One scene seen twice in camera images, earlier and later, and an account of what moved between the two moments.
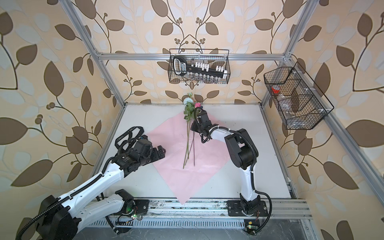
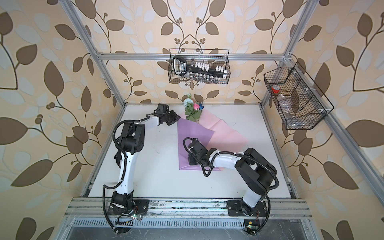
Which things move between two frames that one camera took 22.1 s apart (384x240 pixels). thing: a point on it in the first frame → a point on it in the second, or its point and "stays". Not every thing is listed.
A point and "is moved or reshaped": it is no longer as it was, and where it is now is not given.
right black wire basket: x=300 y=103 stays
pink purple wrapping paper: x=192 y=158 is moved or reshaped
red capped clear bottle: x=285 y=102 stays
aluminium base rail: x=215 y=208 stays
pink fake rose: x=196 y=106 → x=192 y=115
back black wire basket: x=199 y=66 stays
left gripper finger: x=161 y=152 → x=175 y=117
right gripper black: x=193 y=128 → x=191 y=160
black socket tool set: x=200 y=72 stays
